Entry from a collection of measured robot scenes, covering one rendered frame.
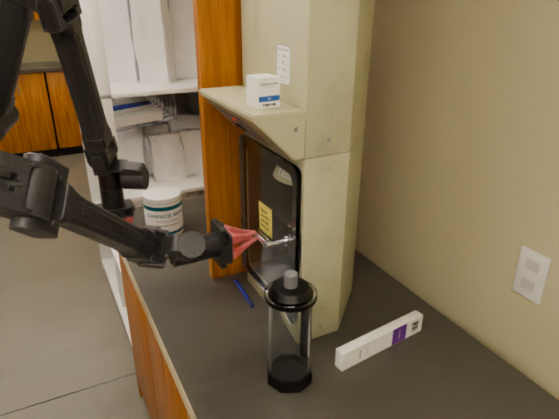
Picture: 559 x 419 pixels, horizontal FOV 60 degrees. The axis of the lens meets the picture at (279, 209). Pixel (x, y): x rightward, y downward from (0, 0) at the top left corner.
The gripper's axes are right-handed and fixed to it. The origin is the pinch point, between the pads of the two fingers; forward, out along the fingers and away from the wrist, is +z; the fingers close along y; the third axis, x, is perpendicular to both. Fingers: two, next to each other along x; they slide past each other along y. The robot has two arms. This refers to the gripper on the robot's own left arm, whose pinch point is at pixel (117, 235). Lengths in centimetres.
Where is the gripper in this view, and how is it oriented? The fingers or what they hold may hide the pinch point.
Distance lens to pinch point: 143.5
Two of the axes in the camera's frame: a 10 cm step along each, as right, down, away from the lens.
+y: 8.9, -1.8, 4.2
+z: 0.0, 9.2, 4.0
